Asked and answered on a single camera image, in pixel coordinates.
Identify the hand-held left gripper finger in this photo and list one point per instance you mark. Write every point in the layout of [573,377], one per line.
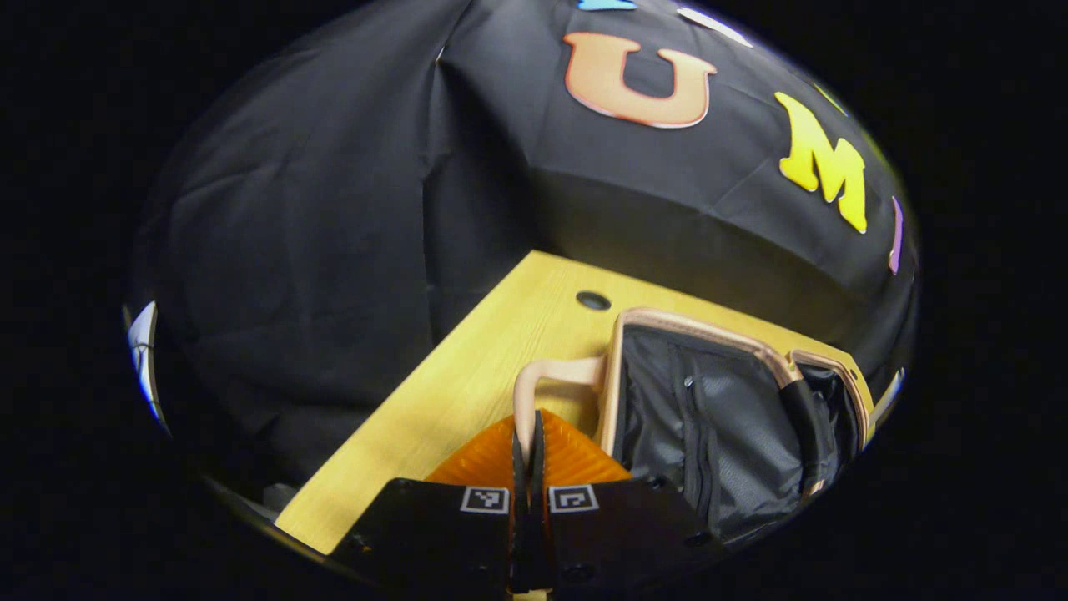
[521,534]
[542,542]

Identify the pink suitcase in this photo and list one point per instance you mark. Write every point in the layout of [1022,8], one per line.
[726,434]

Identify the black backdrop cloth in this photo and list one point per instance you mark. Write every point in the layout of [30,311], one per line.
[334,250]

